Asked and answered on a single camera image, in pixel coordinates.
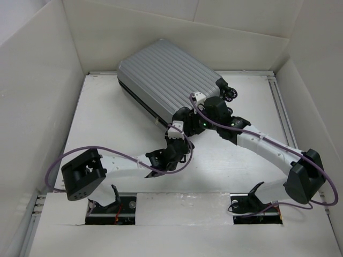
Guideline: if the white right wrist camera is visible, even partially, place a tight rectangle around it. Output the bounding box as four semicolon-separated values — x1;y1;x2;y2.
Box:
191;92;206;110

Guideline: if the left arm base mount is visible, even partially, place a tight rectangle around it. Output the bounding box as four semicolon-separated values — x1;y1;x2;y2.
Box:
85;193;137;225

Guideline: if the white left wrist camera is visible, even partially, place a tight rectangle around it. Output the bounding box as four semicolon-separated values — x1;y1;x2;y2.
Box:
167;120;184;140

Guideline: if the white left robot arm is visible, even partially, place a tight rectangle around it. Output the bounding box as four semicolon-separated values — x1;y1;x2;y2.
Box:
61;138;194;213

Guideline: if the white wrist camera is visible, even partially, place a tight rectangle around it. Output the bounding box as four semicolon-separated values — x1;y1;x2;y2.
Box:
167;120;184;140
191;92;206;110

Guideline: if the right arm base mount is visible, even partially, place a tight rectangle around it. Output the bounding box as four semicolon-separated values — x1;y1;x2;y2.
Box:
227;182;283;225

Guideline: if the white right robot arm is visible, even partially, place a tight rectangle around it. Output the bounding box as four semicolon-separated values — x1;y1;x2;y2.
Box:
189;92;326;211

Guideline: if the grey hard-shell suitcase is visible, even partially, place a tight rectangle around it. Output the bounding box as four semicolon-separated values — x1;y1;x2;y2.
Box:
117;39;237;127

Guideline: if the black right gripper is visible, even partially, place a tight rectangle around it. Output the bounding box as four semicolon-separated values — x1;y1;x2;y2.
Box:
182;104;220;137

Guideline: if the aluminium rail frame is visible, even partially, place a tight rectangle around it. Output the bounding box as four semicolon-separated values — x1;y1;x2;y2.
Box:
20;70;333;257

